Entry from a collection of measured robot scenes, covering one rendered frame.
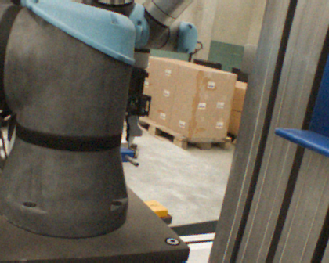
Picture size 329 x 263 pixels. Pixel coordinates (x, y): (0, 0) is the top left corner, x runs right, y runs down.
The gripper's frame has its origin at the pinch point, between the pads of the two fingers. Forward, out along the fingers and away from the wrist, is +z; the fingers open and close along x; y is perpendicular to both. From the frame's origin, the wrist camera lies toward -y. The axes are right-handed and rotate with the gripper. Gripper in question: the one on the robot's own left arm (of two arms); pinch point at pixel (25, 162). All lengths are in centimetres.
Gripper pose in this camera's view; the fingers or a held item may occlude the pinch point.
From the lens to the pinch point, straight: 93.4
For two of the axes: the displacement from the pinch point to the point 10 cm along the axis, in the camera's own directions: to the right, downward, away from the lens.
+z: -1.9, 9.7, 1.2
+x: 8.5, 1.0, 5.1
